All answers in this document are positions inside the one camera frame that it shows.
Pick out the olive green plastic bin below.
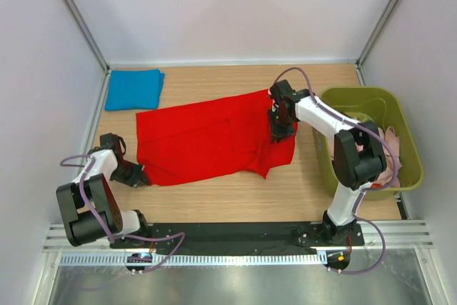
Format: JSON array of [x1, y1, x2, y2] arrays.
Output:
[[313, 86, 423, 201]]

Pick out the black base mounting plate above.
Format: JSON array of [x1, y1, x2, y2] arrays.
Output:
[[109, 221, 365, 256]]

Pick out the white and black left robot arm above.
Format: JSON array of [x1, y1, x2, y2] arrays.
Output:
[[56, 133, 151, 248]]

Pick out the folded blue t-shirt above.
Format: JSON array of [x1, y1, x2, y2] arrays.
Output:
[[104, 69, 165, 111]]

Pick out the pink t-shirt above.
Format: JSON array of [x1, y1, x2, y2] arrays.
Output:
[[330, 124, 403, 189]]

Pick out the aluminium front rail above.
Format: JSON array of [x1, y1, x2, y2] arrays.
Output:
[[42, 218, 435, 253]]

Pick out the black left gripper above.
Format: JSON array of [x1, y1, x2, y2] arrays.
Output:
[[110, 161, 149, 188]]

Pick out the red t-shirt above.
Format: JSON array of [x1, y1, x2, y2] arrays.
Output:
[[136, 90, 295, 186]]

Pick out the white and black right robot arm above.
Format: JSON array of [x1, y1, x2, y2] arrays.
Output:
[[268, 80, 387, 245]]

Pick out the white slotted cable duct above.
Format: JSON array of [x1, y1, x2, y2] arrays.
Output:
[[59, 252, 327, 268]]

